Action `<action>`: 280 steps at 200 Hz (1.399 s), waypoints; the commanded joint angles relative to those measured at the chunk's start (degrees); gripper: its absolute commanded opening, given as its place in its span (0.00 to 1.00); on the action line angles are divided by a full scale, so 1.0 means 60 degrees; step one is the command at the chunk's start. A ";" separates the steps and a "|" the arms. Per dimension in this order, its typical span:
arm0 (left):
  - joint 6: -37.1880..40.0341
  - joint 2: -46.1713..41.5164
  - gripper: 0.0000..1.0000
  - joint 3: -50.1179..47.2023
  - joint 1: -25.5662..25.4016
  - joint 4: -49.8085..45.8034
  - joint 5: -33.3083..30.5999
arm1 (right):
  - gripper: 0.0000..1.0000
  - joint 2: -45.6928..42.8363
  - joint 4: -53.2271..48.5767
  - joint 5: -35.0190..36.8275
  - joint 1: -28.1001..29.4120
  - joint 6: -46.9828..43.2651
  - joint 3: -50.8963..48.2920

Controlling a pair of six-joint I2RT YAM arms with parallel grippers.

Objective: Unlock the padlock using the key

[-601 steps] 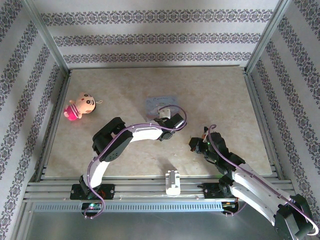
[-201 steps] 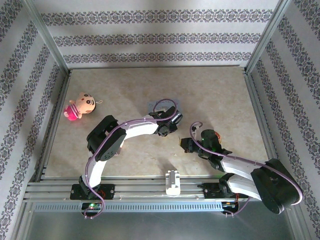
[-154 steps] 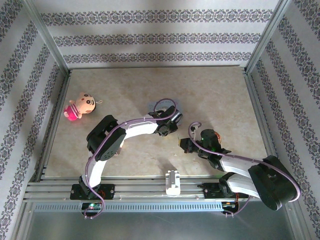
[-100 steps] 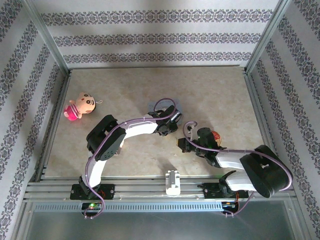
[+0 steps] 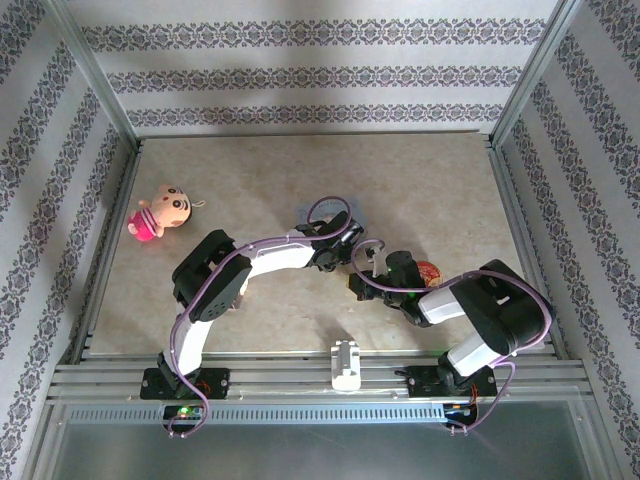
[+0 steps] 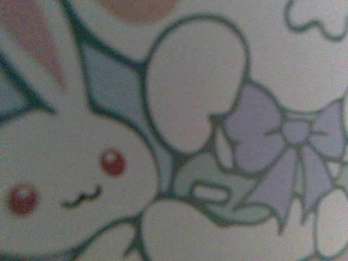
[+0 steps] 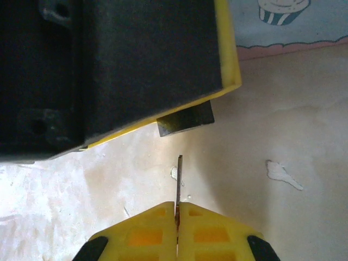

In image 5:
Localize aluminium side rail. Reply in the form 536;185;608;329
69;139;146;364
484;137;571;361

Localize pink plush doll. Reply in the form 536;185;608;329
125;183;207;244

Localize small controller board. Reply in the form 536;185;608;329
444;399;479;419
162;403;206;421

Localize aluminium frame post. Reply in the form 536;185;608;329
487;0;589;151
42;0;144;151

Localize grey metal panel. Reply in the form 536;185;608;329
29;422;601;480

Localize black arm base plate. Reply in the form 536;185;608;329
139;367;231;400
405;365;496;399

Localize red gold can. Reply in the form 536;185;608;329
417;260;444;290

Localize grey slotted cable duct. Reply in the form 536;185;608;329
67;403;446;424

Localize light blue cartoon tin box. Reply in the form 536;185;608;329
294;197;370;236

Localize purple cable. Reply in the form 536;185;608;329
167;196;362;440
349;238;554;437

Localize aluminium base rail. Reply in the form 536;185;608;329
47;352;589;402

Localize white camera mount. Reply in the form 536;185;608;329
330;339;362;392

